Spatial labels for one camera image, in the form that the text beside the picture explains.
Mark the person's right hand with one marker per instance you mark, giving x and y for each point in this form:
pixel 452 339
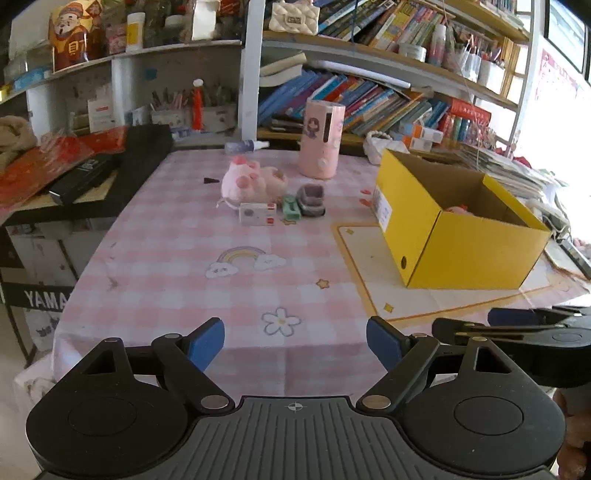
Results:
pixel 577 429

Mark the stack of papers and notebooks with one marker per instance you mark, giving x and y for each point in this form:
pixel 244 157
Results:
pixel 508 170

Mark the small green plastic case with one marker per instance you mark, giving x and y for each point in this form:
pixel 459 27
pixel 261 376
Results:
pixel 291 208

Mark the row of shelf-top books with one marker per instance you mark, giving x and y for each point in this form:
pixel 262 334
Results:
pixel 383 21

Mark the red boxed book set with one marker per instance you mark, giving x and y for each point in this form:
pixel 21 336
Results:
pixel 466 117

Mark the red gold figure decoration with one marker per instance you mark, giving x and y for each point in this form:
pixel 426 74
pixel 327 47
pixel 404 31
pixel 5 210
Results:
pixel 74 41

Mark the thick pale book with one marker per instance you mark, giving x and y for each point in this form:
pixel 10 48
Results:
pixel 281 62
pixel 277 79

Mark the orange white carton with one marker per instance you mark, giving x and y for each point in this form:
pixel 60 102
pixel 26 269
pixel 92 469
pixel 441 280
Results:
pixel 421 144
pixel 427 133

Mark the small spray bottle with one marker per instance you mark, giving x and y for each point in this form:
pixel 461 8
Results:
pixel 242 147

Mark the white red labelled box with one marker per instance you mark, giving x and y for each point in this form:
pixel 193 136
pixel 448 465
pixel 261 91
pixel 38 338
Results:
pixel 101 115

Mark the white pen holder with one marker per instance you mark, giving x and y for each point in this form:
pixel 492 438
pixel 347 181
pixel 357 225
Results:
pixel 219 115
pixel 168 115

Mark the pink cylindrical humidifier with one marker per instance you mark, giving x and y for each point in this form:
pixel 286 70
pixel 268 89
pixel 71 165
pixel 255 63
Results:
pixel 321 143

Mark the pink wall poster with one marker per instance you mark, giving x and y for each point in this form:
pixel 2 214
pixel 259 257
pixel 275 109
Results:
pixel 556 76

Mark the beige cloth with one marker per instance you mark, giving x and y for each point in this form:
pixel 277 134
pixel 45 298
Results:
pixel 16 138

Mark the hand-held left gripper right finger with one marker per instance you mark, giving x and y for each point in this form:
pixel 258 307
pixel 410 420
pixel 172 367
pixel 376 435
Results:
pixel 385 344

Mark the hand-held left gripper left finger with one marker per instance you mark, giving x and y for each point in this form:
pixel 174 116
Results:
pixel 207 341

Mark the yellow cardboard box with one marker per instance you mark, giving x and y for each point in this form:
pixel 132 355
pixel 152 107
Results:
pixel 471 249

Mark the white quilted beaded handbag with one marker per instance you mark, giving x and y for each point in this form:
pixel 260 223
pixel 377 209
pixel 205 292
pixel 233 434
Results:
pixel 383 150

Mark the small white box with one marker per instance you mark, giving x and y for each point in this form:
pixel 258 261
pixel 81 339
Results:
pixel 257 213

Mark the cream quilted handbag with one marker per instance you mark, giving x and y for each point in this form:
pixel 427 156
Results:
pixel 294 18

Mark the red packets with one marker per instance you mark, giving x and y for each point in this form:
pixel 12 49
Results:
pixel 41 166

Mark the white stationery holder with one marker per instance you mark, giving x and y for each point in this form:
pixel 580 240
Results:
pixel 490 76

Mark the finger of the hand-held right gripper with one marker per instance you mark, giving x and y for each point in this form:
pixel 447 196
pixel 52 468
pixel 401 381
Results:
pixel 475 328
pixel 531 316

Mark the flat black box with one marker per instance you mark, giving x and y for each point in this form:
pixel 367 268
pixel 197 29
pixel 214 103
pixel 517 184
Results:
pixel 85 177

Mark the rolled bamboo mat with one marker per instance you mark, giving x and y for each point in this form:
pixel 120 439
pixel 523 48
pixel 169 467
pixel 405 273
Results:
pixel 508 69

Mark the red tassel ornament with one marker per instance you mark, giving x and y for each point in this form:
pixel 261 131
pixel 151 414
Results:
pixel 197 106

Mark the black keyboard stand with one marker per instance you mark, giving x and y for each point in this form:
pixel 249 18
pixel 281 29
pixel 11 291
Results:
pixel 32 300

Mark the pink plush duck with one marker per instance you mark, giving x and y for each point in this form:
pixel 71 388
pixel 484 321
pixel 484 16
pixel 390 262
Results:
pixel 457 210

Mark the purple grey plastic container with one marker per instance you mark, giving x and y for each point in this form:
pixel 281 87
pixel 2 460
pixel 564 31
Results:
pixel 310 201

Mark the pink white plush pig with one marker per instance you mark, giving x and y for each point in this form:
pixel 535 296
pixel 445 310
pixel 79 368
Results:
pixel 249 180

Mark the white wooden bookshelf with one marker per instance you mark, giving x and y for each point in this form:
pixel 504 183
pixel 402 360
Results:
pixel 247 92

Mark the row of leaning books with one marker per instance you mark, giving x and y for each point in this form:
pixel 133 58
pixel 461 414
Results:
pixel 360 101

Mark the white bottle yellow label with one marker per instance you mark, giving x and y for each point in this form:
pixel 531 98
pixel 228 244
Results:
pixel 135 32

